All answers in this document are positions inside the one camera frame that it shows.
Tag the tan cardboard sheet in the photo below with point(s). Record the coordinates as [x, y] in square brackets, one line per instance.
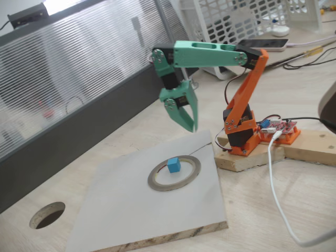
[296, 52]

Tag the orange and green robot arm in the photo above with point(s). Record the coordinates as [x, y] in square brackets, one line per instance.
[204, 55]

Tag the red controller circuit board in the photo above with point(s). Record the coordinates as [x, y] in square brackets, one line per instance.
[283, 126]

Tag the wooden base block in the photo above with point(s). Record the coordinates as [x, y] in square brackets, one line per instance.
[249, 162]

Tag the smartphone with pink case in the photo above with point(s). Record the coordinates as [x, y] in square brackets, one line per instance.
[273, 44]

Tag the frosted glass desk partition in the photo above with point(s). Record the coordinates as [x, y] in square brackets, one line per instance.
[78, 65]

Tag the small blue cube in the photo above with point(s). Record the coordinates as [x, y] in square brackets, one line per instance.
[174, 166]

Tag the white earbuds case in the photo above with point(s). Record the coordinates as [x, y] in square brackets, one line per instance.
[280, 31]

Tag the orange circuit board mount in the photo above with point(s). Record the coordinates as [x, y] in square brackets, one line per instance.
[292, 137]

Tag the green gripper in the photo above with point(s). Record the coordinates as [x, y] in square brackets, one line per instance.
[176, 96]

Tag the white perforated plastic rack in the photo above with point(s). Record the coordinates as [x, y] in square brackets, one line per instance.
[317, 21]

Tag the black electronic box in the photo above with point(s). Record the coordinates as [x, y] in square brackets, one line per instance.
[29, 14]

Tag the white perforated plastic basket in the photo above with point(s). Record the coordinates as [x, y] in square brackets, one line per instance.
[187, 6]

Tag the white chipboard panel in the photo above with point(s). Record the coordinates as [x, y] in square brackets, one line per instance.
[118, 197]

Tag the grey rounded object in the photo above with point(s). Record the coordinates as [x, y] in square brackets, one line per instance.
[329, 105]

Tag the long wooden plank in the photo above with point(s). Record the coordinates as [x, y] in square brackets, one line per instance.
[315, 147]

